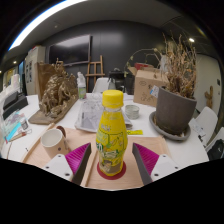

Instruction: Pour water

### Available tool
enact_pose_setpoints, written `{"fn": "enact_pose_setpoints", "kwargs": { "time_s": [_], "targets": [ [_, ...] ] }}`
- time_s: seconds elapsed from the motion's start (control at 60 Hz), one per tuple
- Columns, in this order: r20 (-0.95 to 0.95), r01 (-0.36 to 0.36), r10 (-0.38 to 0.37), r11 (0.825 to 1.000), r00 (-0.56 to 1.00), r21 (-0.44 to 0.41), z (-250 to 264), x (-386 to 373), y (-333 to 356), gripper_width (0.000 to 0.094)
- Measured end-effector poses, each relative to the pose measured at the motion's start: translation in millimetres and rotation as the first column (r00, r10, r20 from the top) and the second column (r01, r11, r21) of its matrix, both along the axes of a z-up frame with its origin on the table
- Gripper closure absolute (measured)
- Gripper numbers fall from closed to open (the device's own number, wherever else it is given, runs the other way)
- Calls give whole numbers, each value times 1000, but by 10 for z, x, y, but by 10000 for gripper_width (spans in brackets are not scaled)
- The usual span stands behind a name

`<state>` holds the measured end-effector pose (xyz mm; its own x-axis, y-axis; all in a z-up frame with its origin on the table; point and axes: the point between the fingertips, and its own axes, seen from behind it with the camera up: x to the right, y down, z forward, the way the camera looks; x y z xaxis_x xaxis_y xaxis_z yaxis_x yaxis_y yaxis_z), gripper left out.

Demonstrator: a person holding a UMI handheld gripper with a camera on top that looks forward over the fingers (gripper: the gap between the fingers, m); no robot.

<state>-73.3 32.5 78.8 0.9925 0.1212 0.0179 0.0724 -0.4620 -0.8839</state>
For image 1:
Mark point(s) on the beige canvas mat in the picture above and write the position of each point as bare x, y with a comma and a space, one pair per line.
146, 141

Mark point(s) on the yellow drink bottle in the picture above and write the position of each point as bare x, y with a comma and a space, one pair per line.
111, 140

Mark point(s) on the black printer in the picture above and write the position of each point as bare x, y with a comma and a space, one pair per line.
13, 105

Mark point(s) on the wooden easel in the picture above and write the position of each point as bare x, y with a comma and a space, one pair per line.
95, 74

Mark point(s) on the dried plant in grey pot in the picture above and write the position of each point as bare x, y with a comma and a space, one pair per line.
173, 111

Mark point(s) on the white paper sheet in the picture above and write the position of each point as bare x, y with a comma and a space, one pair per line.
196, 130

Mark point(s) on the black backpack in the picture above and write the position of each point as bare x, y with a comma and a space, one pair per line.
217, 150

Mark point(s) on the red wooden brush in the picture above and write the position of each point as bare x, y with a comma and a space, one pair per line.
20, 135

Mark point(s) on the beige spotted mug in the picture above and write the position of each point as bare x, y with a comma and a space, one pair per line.
53, 145

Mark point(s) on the black wall screen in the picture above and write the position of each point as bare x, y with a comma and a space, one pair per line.
70, 50

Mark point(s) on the grey newspaper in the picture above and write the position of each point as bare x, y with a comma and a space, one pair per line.
88, 115

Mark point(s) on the white chair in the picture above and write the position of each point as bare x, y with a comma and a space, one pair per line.
208, 118
101, 85
216, 133

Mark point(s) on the yellow paper strip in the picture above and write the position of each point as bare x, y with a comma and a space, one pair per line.
134, 132

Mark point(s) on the colourful book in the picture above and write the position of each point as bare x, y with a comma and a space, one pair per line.
12, 125

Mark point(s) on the flat round red coaster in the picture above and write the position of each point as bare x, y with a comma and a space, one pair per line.
121, 173

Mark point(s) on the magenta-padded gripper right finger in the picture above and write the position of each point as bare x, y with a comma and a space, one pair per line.
165, 165

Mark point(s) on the golden sculpture on wooden base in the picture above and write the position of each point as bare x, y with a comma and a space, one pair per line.
56, 95

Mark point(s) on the wooden figure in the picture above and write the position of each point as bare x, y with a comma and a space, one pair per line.
209, 96

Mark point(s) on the grey plant saucer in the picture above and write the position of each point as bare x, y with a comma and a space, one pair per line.
166, 134

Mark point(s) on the white cabinet with pictures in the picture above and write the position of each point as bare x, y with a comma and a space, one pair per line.
33, 66

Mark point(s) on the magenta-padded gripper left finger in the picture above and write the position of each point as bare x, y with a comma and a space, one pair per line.
58, 165

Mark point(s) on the long ceiling light strip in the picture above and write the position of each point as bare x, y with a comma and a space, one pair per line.
40, 18

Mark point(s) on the white green spray bottle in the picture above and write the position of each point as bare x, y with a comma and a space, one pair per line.
81, 90

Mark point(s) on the small glass jar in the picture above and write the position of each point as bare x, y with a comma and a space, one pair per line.
24, 124

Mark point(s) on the cardboard box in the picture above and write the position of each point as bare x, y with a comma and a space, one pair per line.
143, 88

